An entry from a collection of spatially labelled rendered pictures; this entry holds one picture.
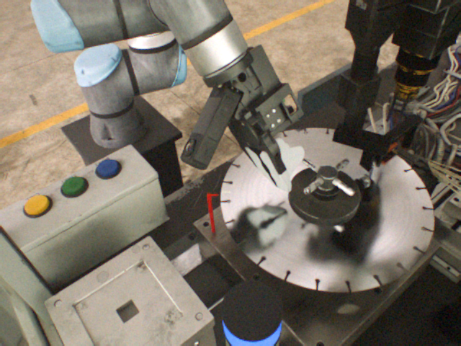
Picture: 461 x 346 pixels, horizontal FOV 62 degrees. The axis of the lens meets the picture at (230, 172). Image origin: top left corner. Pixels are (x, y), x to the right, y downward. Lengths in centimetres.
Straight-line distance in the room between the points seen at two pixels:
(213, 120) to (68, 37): 22
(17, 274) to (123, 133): 52
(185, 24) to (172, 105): 197
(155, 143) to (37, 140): 149
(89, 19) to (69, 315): 41
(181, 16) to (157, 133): 63
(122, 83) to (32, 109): 180
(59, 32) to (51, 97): 223
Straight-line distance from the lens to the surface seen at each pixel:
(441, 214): 79
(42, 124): 258
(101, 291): 63
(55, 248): 76
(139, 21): 57
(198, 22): 48
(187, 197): 90
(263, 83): 53
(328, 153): 70
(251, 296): 30
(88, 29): 57
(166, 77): 99
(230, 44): 49
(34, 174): 227
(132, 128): 105
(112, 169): 77
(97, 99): 99
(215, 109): 50
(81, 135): 114
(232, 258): 68
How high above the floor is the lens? 143
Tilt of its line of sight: 47 degrees down
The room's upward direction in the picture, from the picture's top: 4 degrees counter-clockwise
